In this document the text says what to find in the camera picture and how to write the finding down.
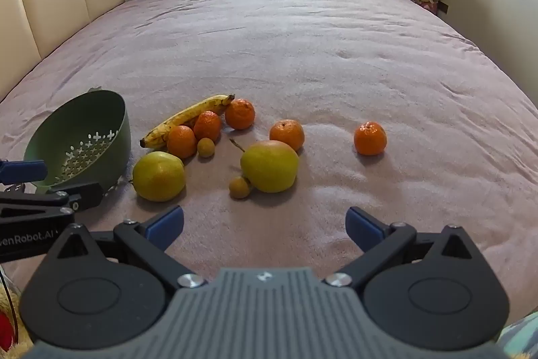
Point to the light patterned cloth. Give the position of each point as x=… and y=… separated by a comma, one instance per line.
x=519, y=336

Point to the yellow banana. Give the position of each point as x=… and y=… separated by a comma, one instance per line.
x=189, y=114

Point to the pink bedspread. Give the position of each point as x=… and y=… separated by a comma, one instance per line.
x=294, y=47

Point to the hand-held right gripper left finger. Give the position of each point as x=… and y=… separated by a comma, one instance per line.
x=164, y=226

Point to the yellow plush toy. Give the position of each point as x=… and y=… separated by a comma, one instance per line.
x=7, y=300

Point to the orange tangerine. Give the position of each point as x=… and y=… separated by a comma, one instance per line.
x=181, y=141
x=207, y=126
x=287, y=134
x=240, y=114
x=370, y=138

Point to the green colander bowl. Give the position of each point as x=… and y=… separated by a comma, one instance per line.
x=105, y=119

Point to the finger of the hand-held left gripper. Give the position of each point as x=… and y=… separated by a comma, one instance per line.
x=25, y=170
x=82, y=195

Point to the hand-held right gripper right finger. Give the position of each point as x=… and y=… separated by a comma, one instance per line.
x=363, y=230

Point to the small tan longan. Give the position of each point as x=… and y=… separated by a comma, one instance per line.
x=206, y=148
x=240, y=188

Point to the yellow lemon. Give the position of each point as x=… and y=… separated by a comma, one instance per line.
x=159, y=176

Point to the large mango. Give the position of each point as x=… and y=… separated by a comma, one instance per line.
x=269, y=166

